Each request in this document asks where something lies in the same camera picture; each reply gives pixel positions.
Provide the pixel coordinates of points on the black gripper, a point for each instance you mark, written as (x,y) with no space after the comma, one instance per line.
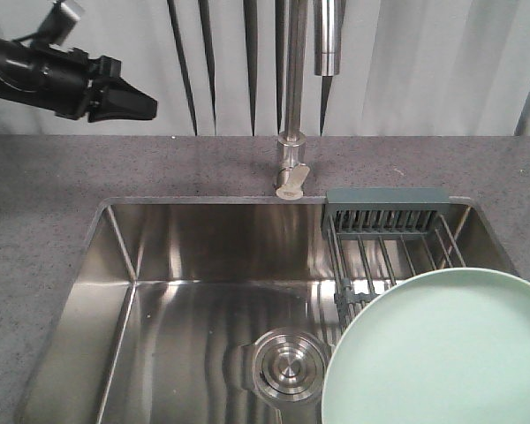
(72,84)

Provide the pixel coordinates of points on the stainless steel faucet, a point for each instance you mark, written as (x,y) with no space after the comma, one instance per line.
(291,142)

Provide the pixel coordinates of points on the light green round plate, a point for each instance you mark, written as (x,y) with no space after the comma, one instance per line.
(448,346)

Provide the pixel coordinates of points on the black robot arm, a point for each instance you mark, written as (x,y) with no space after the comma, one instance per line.
(16,64)

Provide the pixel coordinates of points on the grey sink dish rack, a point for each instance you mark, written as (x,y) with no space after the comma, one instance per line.
(380,237)

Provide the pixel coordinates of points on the stainless steel sink basin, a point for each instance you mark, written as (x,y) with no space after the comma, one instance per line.
(169,289)

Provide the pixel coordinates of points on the white pleated curtain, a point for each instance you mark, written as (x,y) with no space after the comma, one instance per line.
(420,68)

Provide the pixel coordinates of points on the steel sink drain strainer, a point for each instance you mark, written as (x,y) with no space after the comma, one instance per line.
(285,365)

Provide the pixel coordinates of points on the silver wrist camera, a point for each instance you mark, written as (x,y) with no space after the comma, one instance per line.
(59,22)

